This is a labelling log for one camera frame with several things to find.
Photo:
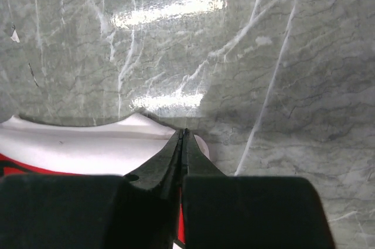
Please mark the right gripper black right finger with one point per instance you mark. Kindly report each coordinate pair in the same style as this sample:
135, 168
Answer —
221, 211

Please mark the white t shirt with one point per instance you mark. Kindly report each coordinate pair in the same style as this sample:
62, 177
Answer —
110, 149

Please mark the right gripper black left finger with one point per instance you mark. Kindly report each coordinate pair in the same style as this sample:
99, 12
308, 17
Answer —
138, 210

